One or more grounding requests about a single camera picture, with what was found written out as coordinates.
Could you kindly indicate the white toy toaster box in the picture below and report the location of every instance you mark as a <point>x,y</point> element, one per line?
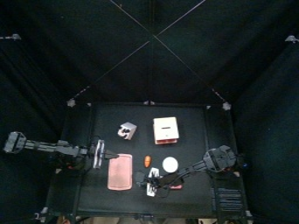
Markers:
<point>166,129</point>

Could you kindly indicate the small red toy piece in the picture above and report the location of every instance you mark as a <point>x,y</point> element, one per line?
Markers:
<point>178,187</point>

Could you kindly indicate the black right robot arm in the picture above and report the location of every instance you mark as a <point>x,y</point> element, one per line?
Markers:
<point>218,160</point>

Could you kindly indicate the small grey white toy block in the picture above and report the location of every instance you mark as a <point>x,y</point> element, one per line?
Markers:
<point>128,130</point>

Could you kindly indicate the orange sushi roll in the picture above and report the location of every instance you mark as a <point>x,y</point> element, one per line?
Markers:
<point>148,161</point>

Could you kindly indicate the grey frame corner bracket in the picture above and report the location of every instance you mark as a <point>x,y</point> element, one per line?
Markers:
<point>42,214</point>
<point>15,36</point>
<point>292,38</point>
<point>226,106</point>
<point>72,102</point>

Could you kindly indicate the grey frame middle bracket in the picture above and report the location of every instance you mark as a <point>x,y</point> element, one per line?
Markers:
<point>149,102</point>

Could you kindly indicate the small white round plate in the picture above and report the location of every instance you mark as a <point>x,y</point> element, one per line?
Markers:
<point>170,164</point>

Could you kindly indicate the pink rectangular tray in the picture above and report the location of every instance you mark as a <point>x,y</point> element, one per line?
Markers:
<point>120,172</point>

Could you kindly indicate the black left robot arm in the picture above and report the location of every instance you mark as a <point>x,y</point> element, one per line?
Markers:
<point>44,145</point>

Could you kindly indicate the white text label sticker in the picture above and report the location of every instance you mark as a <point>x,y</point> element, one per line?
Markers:
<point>230,199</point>

